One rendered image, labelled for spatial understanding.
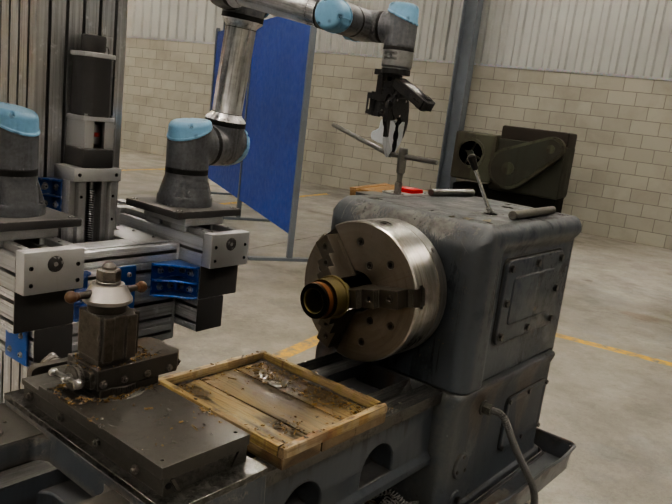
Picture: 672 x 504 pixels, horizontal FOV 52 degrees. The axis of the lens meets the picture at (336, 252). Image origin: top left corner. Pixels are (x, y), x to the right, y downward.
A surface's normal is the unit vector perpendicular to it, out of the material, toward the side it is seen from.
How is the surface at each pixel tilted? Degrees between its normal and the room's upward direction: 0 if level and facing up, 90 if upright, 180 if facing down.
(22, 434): 0
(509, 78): 90
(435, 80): 90
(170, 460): 0
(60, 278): 90
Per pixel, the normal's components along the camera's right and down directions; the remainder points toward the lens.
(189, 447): 0.12, -0.97
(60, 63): 0.78, 0.22
